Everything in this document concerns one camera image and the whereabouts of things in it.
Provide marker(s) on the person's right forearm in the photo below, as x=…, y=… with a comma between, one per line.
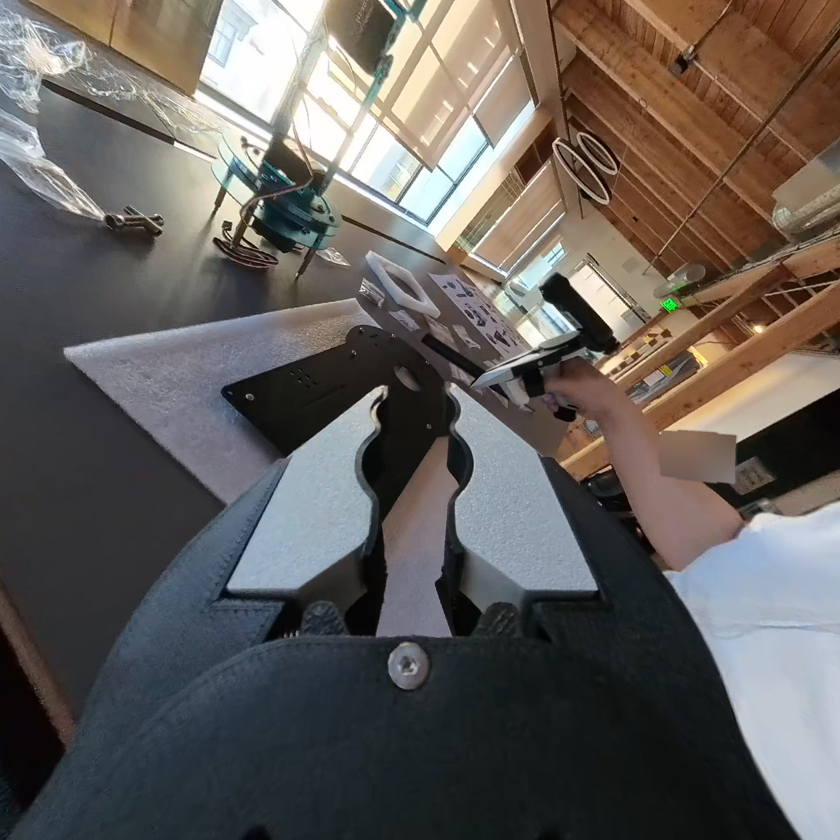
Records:
x=663, y=485

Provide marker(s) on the printed instruction manual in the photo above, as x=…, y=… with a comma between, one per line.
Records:
x=482, y=315

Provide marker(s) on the person's white shirt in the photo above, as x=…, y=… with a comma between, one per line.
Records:
x=768, y=643

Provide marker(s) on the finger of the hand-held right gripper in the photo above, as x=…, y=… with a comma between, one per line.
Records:
x=518, y=369

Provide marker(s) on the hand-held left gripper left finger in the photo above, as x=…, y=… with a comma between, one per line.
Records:
x=308, y=505

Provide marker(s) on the green exit sign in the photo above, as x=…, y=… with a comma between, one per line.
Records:
x=669, y=304

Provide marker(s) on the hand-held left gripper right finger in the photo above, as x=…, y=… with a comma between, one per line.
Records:
x=518, y=518

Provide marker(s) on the black desk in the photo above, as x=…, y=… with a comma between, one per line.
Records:
x=98, y=367

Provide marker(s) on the teal toy robot arm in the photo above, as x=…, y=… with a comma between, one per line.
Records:
x=295, y=190

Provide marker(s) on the grey foam sheet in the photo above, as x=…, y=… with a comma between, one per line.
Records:
x=170, y=387

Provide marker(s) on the metal cross wrench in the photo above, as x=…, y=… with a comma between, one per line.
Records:
x=134, y=222

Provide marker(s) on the person's right hand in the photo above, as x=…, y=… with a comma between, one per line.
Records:
x=587, y=390

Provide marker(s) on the silver ventilation duct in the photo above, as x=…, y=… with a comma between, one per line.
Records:
x=807, y=197

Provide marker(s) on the clear plastic wrap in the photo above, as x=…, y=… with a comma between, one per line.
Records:
x=59, y=72

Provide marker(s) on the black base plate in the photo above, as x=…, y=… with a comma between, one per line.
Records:
x=328, y=387

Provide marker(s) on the small clear parts bag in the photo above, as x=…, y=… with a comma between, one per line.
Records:
x=405, y=318
x=470, y=336
x=336, y=256
x=373, y=293
x=441, y=331

